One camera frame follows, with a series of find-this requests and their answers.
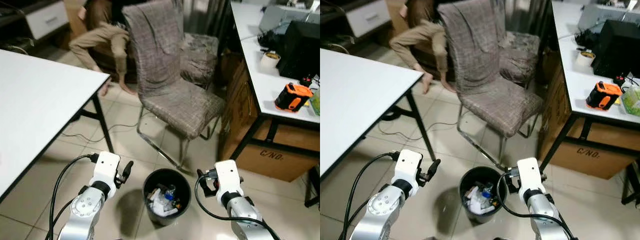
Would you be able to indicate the patterned dark grey chair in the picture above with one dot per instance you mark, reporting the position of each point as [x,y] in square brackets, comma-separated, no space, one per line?
[200,55]
[520,52]

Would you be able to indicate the grey fabric covered chair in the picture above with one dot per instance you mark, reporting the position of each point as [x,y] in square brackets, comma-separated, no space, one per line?
[160,60]
[475,60]

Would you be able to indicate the crumpled white paper trash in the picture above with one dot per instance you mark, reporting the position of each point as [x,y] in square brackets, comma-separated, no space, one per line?
[159,206]
[475,204]

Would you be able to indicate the black round rubbish bin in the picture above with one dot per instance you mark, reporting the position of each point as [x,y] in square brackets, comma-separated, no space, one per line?
[152,220]
[470,217]

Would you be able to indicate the brown cardboard box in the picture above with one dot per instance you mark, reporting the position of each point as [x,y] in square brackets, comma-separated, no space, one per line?
[280,160]
[590,160]

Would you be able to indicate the small red black plug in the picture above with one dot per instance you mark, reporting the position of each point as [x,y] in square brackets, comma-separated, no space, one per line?
[620,78]
[305,80]

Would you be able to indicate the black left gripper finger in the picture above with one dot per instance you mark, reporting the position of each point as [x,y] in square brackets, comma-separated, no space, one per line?
[435,167]
[128,169]

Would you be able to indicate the white table black frame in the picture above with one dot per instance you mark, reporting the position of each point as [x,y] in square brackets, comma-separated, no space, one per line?
[40,100]
[360,95]

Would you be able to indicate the white tape roll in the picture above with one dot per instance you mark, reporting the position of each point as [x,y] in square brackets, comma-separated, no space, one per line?
[270,61]
[584,60]

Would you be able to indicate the dark cabinet white drawer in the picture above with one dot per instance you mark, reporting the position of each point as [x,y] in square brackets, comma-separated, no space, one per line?
[47,20]
[367,17]

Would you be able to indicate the clear container green contents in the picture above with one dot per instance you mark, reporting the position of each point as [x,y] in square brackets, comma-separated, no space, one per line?
[316,102]
[631,102]

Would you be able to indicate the person in khaki trousers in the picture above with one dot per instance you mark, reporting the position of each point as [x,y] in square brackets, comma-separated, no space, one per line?
[107,37]
[425,35]

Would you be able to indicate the grey printer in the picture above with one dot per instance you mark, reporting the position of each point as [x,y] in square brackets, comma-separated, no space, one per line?
[600,15]
[280,17]

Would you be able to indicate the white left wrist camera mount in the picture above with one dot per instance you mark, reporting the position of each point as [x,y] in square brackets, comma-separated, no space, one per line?
[407,165]
[106,166]

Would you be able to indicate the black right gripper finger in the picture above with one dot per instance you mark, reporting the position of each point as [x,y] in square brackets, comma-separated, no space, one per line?
[505,177]
[201,178]

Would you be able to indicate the black computer case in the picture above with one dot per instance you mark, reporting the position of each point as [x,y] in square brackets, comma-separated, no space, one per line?
[617,50]
[302,50]

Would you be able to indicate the black metal stand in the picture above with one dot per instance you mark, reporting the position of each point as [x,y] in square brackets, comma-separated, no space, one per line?
[314,190]
[631,187]

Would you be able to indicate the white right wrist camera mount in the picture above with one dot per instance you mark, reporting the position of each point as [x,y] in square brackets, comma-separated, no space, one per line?
[227,177]
[530,175]

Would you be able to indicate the clear plastic bottle blue cap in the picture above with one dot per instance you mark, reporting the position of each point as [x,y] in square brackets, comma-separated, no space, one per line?
[171,192]
[487,190]

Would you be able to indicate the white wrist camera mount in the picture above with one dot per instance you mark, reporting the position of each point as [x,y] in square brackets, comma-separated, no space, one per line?
[407,165]
[227,177]
[530,175]
[106,166]

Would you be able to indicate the white desk black legs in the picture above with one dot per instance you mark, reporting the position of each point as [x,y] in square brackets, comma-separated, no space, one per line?
[575,85]
[260,85]

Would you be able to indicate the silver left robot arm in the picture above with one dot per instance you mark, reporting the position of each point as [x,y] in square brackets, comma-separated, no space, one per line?
[85,207]
[382,207]

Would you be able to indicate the orange black power tool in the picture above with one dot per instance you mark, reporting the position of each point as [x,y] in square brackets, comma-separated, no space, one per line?
[292,97]
[604,95]

